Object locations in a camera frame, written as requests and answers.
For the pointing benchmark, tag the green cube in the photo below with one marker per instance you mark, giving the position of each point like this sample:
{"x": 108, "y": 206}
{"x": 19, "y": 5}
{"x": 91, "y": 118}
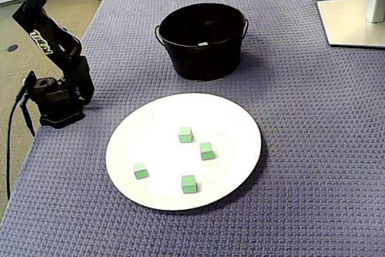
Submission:
{"x": 140, "y": 171}
{"x": 203, "y": 44}
{"x": 185, "y": 135}
{"x": 189, "y": 184}
{"x": 207, "y": 151}

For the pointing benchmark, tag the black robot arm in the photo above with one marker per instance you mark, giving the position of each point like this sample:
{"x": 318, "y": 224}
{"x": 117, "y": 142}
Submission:
{"x": 42, "y": 43}

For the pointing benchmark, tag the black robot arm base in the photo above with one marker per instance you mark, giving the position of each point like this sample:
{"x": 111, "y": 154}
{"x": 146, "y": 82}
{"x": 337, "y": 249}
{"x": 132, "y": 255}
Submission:
{"x": 60, "y": 112}

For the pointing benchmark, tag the white round plate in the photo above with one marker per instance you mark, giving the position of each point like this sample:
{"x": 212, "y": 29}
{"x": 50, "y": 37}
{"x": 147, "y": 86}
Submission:
{"x": 168, "y": 190}

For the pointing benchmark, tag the black metal bucket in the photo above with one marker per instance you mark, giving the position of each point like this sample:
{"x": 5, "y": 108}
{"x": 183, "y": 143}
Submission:
{"x": 216, "y": 61}

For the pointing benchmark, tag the black table clamp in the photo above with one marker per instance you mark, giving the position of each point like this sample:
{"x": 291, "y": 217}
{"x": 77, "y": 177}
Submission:
{"x": 28, "y": 121}

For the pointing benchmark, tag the white monitor stand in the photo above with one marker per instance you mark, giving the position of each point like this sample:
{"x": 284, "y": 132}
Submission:
{"x": 346, "y": 22}

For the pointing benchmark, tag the black floor disc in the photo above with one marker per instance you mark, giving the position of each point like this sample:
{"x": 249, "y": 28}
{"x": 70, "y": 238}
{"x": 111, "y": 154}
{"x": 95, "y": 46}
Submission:
{"x": 12, "y": 48}

